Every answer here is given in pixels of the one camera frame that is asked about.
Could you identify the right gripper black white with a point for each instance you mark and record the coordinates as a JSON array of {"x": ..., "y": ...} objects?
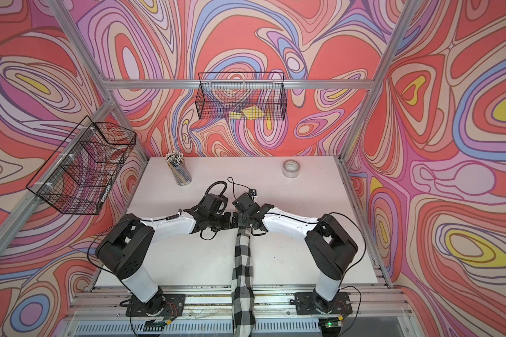
[{"x": 241, "y": 220}]

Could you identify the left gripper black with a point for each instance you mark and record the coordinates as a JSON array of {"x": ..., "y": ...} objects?
[{"x": 228, "y": 225}]

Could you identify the plaid sleeve forearm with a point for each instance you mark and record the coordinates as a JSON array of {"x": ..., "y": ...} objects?
[{"x": 242, "y": 294}]

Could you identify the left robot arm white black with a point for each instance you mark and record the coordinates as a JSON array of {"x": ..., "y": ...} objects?
[{"x": 124, "y": 248}]

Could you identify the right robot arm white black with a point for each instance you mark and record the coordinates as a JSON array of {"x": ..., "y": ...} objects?
[{"x": 331, "y": 246}]

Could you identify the cup of pencils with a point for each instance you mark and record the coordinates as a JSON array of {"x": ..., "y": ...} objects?
[{"x": 176, "y": 162}]

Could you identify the yellow sticky notes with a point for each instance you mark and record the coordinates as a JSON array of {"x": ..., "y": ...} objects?
[{"x": 250, "y": 113}]

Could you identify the right wrist camera with cable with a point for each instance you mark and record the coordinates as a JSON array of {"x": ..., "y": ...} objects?
[{"x": 246, "y": 202}]

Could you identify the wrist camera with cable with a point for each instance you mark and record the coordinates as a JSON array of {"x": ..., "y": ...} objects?
[
  {"x": 246, "y": 202},
  {"x": 215, "y": 203}
]

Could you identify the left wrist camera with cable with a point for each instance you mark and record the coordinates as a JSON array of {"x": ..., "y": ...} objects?
[{"x": 215, "y": 203}]

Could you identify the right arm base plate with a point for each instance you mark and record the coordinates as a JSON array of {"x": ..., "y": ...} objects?
[{"x": 313, "y": 304}]

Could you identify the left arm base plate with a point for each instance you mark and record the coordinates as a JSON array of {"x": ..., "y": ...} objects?
[{"x": 169, "y": 305}]

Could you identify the aluminium frame rail right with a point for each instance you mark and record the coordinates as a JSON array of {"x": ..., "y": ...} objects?
[{"x": 403, "y": 24}]

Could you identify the black wire basket back wall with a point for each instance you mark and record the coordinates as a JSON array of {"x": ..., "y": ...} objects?
[{"x": 222, "y": 92}]

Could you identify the black wire basket wall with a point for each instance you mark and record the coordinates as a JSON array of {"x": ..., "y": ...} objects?
[
  {"x": 79, "y": 175},
  {"x": 222, "y": 92}
]

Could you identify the black wire basket left wall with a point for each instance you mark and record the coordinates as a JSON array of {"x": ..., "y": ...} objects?
[{"x": 79, "y": 175}]

